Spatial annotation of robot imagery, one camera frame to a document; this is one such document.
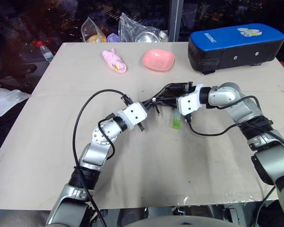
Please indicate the blue and black case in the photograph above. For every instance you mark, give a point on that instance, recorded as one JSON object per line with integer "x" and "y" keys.
{"x": 234, "y": 47}

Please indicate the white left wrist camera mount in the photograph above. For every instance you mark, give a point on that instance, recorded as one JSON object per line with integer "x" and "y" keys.
{"x": 133, "y": 114}

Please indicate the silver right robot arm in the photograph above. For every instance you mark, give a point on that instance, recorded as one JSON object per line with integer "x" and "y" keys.
{"x": 241, "y": 106}

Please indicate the purple packet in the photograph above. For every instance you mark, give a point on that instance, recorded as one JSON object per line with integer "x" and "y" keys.
{"x": 113, "y": 37}

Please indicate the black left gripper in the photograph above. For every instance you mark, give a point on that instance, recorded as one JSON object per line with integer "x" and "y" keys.
{"x": 150, "y": 105}

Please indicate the crumpled clear plastic bag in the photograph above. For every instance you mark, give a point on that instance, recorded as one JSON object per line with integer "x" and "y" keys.
{"x": 135, "y": 27}

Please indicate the clear bag with orange item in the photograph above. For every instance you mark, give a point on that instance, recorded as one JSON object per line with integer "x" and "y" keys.
{"x": 94, "y": 30}

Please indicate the white cap bottle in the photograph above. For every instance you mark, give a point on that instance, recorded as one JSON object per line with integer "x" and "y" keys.
{"x": 163, "y": 36}

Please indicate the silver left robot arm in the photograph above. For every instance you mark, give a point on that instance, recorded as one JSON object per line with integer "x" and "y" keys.
{"x": 94, "y": 156}

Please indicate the red cap water bottle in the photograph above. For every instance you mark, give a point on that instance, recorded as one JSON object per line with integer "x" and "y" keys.
{"x": 46, "y": 52}

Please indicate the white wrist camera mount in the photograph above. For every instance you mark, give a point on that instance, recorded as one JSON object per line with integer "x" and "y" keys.
{"x": 189, "y": 104}
{"x": 133, "y": 114}

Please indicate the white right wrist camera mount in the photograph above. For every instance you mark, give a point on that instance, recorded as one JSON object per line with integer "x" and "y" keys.
{"x": 189, "y": 104}

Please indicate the pink soft pouch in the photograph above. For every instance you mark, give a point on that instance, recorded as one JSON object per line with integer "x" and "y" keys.
{"x": 114, "y": 61}

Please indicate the white cloth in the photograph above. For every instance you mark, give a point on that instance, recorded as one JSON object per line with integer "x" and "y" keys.
{"x": 4, "y": 99}

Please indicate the grey window pillar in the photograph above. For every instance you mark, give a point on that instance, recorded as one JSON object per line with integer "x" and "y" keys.
{"x": 175, "y": 20}

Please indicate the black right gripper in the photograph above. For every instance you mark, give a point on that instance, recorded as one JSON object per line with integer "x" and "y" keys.
{"x": 180, "y": 87}

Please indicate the round shiny bowl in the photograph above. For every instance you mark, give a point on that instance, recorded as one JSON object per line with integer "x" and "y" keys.
{"x": 145, "y": 37}

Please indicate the green highlighter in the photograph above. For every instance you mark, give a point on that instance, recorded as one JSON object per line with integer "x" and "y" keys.
{"x": 176, "y": 121}

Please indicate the pink soap dish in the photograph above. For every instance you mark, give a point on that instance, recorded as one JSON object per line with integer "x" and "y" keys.
{"x": 158, "y": 60}

